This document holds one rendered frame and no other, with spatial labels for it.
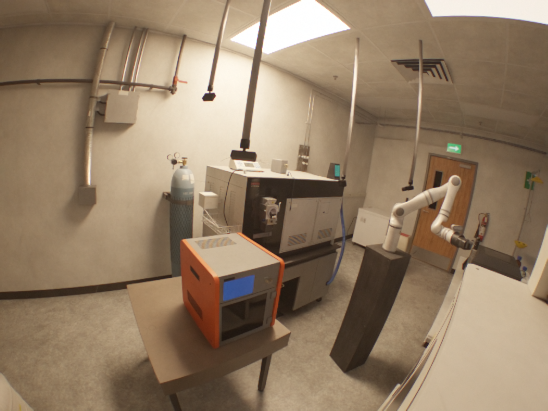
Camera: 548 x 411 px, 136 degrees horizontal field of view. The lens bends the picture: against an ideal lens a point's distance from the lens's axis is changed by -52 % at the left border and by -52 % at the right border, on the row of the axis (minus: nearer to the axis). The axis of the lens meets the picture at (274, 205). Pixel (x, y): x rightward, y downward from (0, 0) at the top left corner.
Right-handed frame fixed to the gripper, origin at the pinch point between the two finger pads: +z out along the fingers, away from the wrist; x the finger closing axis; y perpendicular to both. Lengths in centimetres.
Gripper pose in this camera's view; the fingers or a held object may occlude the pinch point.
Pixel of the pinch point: (477, 245)
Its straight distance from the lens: 130.7
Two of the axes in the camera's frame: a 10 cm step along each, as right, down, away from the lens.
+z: -0.1, 2.2, -9.8
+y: -1.3, 9.7, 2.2
